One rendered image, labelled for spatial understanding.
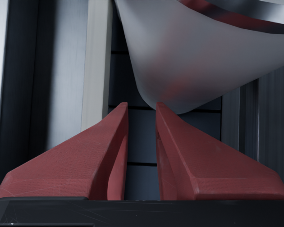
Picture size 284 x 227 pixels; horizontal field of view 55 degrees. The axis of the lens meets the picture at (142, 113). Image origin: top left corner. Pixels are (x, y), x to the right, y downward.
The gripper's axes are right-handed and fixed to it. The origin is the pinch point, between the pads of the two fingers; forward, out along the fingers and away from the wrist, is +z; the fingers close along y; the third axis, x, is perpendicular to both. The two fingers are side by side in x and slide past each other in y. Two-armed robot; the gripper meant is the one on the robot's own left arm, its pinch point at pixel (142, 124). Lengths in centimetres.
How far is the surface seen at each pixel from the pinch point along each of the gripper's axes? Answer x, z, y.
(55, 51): 2.1, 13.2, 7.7
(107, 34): -2.0, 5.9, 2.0
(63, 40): 1.3, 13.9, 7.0
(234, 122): 3.9, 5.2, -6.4
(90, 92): 0.4, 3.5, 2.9
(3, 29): -1.2, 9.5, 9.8
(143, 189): 7.3, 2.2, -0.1
